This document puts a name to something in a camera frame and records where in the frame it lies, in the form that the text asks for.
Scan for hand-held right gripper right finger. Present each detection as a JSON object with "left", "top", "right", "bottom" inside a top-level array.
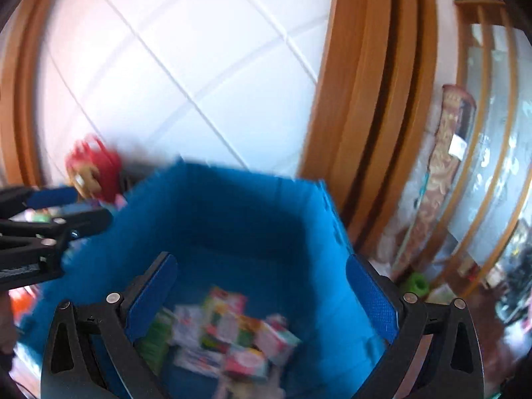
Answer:
[{"left": 345, "top": 253, "right": 485, "bottom": 399}]

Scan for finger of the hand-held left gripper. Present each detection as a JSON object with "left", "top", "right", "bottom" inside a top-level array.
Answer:
[
  {"left": 0, "top": 207, "right": 114, "bottom": 258},
  {"left": 0, "top": 185, "right": 80, "bottom": 220}
]

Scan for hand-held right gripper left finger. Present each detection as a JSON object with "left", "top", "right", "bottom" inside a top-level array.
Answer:
[{"left": 40, "top": 251, "right": 179, "bottom": 399}]

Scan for pile of small colourful boxes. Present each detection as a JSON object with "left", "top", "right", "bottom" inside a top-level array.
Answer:
[{"left": 166, "top": 286, "right": 303, "bottom": 399}]

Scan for blue plastic crate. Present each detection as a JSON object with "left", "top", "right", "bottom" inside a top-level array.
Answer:
[{"left": 17, "top": 157, "right": 392, "bottom": 399}]

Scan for brown teddy bear toy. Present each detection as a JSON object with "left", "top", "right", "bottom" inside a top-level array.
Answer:
[{"left": 68, "top": 166, "right": 103, "bottom": 201}]

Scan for red toy handbag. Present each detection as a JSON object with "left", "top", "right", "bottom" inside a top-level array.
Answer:
[{"left": 66, "top": 134, "right": 126, "bottom": 205}]

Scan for rolled patterned carpet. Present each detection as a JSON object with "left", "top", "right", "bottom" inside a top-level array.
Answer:
[{"left": 394, "top": 84, "right": 477, "bottom": 276}]

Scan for pile of dark clothes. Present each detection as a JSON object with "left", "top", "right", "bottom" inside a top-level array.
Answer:
[{"left": 494, "top": 253, "right": 532, "bottom": 326}]

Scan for wooden framed glass partition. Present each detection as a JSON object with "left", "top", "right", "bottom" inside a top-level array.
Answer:
[{"left": 432, "top": 0, "right": 532, "bottom": 297}]

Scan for green ring toy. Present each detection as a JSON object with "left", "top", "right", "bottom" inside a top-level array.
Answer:
[{"left": 400, "top": 272, "right": 431, "bottom": 299}]

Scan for wooden wall trim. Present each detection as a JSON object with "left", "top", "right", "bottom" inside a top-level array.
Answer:
[{"left": 0, "top": 0, "right": 72, "bottom": 189}]

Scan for wooden door frame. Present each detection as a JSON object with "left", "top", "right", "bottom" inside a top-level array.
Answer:
[{"left": 298, "top": 0, "right": 440, "bottom": 255}]

